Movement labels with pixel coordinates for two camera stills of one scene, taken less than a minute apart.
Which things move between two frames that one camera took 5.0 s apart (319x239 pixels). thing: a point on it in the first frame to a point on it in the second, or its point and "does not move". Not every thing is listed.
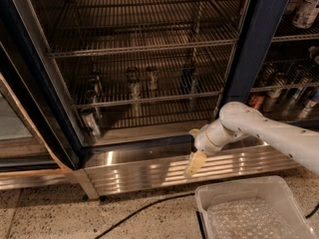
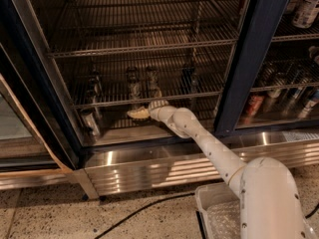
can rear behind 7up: x=132 y=75 does not move
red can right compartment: x=257 y=102 does not move
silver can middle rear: x=153 y=78 does not move
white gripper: x=201 y=143 to x=157 y=112
